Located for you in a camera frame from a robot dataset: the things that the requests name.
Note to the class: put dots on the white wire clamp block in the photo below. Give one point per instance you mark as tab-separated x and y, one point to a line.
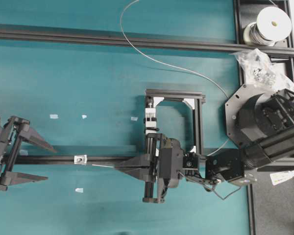
150	119

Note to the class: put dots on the black foam mat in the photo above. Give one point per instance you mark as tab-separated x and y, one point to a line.
274	206

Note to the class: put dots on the tape piece lower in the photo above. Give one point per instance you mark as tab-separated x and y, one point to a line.
79	190

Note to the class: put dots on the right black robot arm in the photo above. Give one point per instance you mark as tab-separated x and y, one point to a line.
260	123

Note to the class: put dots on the black square extrusion frame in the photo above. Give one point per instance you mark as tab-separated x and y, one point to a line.
193	100

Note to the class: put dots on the silver metal corner fitting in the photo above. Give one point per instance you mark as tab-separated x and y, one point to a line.
80	159

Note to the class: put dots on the upper black aluminium rail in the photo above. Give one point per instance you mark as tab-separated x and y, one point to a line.
111	38

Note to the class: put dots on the clear bag of screws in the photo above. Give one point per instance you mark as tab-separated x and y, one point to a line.
261	72

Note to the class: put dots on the white wire spool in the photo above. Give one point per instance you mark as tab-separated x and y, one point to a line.
272	25

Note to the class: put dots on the tape piece far left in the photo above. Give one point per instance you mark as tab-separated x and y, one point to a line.
53	116

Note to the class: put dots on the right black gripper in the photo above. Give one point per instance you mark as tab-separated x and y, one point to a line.
166	160

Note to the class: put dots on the lower black aluminium rail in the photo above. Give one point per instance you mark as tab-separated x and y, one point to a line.
100	160

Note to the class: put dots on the white glue tube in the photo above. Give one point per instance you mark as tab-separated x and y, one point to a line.
280	177

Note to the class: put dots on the black aluminium rail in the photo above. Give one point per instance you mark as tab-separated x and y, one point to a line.
111	38
100	160

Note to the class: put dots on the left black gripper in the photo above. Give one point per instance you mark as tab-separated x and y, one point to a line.
12	134

